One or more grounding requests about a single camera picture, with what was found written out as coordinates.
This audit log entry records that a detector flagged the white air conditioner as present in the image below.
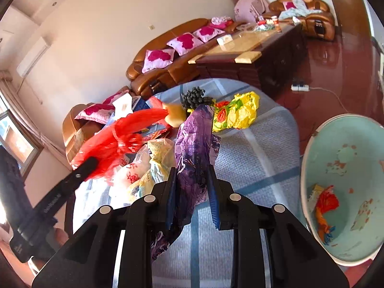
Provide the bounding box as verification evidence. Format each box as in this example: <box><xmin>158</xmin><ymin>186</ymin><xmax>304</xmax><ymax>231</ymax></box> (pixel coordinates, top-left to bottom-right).
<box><xmin>16</xmin><ymin>37</ymin><xmax>49</xmax><ymax>78</ymax></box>

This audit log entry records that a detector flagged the red wrapper in bin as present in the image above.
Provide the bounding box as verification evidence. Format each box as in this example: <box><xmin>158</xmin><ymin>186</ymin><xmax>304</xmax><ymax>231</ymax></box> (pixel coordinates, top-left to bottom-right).
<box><xmin>307</xmin><ymin>184</ymin><xmax>340</xmax><ymax>245</ymax></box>

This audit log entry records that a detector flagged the pink flower pillow right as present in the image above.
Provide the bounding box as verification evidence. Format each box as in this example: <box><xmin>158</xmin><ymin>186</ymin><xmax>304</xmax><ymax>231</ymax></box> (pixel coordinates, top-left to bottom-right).
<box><xmin>193</xmin><ymin>26</ymin><xmax>225</xmax><ymax>43</ymax></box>

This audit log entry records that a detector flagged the yellow sponge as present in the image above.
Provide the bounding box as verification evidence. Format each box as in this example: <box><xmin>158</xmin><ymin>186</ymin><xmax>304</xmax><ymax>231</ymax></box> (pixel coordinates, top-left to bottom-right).
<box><xmin>163</xmin><ymin>103</ymin><xmax>186</xmax><ymax>128</ymax></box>

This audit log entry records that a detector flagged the mint green trash bin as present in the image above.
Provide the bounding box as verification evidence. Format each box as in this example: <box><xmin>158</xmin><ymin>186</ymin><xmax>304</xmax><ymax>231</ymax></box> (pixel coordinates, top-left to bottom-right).
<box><xmin>300</xmin><ymin>114</ymin><xmax>383</xmax><ymax>267</ymax></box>

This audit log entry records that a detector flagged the white power cable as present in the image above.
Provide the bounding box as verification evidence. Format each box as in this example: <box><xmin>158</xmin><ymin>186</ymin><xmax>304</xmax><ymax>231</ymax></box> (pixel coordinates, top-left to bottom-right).
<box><xmin>308</xmin><ymin>86</ymin><xmax>349</xmax><ymax>114</ymax></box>

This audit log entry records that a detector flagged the yellow printed plastic bag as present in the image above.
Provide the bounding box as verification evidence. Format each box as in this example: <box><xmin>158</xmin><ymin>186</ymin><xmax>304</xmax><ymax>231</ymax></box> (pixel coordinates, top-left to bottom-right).
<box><xmin>212</xmin><ymin>92</ymin><xmax>260</xmax><ymax>132</ymax></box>

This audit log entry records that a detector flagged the pink flower pillow on armchair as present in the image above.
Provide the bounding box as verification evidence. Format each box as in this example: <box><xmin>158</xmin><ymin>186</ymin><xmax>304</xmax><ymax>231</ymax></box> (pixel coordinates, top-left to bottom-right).
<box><xmin>75</xmin><ymin>103</ymin><xmax>114</xmax><ymax>124</ymax></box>

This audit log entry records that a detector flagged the brown leather armchair far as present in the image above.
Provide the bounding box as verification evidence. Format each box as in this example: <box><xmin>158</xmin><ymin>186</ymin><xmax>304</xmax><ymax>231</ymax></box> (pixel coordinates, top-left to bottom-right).
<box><xmin>264</xmin><ymin>0</ymin><xmax>335</xmax><ymax>41</ymax></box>

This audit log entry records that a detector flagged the pink flower pillow middle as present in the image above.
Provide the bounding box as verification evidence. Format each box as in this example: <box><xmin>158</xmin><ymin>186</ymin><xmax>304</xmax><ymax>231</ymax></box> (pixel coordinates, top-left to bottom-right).
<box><xmin>167</xmin><ymin>33</ymin><xmax>204</xmax><ymax>57</ymax></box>

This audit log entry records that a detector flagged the brown leather armchair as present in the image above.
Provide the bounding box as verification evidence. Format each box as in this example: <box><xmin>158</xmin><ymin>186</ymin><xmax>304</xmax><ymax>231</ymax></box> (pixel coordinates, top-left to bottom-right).
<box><xmin>264</xmin><ymin>0</ymin><xmax>335</xmax><ymax>41</ymax></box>
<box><xmin>62</xmin><ymin>86</ymin><xmax>136</xmax><ymax>163</ymax></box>

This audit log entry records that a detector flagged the brown leather armchair near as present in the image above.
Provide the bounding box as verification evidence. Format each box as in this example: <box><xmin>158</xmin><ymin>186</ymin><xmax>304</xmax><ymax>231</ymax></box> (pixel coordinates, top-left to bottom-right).
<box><xmin>62</xmin><ymin>86</ymin><xmax>136</xmax><ymax>163</ymax></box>

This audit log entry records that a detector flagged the window with frame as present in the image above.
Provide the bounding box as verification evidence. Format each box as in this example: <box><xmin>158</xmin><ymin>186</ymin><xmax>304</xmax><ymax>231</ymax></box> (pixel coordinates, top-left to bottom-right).
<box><xmin>1</xmin><ymin>96</ymin><xmax>43</xmax><ymax>180</ymax></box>

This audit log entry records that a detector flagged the pink cloth covered object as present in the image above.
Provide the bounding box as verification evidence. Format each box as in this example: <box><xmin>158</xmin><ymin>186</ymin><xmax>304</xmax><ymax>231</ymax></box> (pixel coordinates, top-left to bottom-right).
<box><xmin>234</xmin><ymin>0</ymin><xmax>270</xmax><ymax>23</ymax></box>

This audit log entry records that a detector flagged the pink flower pillow left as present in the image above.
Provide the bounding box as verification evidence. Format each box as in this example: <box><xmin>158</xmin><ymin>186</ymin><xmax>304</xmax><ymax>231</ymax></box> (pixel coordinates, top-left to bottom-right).
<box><xmin>142</xmin><ymin>49</ymin><xmax>175</xmax><ymax>73</ymax></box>

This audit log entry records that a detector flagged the white tissue box on table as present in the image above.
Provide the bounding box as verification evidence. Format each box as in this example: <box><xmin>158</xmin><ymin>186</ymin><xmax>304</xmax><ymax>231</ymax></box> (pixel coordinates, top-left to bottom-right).
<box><xmin>217</xmin><ymin>35</ymin><xmax>232</xmax><ymax>46</ymax></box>

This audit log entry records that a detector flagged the white and yellow plastic bag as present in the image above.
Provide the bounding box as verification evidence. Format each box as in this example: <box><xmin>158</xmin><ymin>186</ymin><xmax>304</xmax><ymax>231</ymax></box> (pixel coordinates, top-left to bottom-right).
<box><xmin>109</xmin><ymin>138</ymin><xmax>176</xmax><ymax>204</ymax></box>

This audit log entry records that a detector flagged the red plastic bag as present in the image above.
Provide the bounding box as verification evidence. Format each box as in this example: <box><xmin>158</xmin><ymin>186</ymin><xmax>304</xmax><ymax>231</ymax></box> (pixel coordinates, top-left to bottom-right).
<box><xmin>70</xmin><ymin>108</ymin><xmax>168</xmax><ymax>184</ymax></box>

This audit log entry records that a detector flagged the dark wood coffee table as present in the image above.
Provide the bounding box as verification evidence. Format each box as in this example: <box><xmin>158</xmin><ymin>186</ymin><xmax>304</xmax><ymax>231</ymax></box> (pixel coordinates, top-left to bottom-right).
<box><xmin>188</xmin><ymin>23</ymin><xmax>307</xmax><ymax>97</ymax></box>

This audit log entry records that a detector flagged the white power strip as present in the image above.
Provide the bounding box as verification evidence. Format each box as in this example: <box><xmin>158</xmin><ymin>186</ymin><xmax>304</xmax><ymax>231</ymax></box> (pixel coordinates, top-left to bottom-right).
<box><xmin>291</xmin><ymin>84</ymin><xmax>310</xmax><ymax>92</ymax></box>

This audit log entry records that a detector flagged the long brown leather sofa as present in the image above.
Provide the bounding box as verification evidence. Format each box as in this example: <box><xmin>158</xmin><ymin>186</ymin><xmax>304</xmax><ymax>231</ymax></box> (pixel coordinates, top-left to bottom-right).
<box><xmin>126</xmin><ymin>18</ymin><xmax>217</xmax><ymax>99</ymax></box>

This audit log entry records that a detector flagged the purple plastic bag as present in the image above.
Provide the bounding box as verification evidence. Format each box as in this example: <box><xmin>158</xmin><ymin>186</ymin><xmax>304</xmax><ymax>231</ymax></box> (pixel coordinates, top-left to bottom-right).
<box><xmin>151</xmin><ymin>105</ymin><xmax>221</xmax><ymax>261</ymax></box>

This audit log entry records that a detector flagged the blue plaid tablecloth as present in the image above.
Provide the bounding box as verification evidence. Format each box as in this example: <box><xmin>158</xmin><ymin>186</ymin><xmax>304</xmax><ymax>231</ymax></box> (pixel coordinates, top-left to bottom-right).
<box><xmin>72</xmin><ymin>78</ymin><xmax>301</xmax><ymax>287</ymax></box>

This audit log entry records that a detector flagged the black knitted cord bundle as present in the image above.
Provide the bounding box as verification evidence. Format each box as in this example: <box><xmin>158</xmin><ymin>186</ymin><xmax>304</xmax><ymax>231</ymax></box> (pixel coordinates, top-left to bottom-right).
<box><xmin>180</xmin><ymin>86</ymin><xmax>214</xmax><ymax>111</ymax></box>

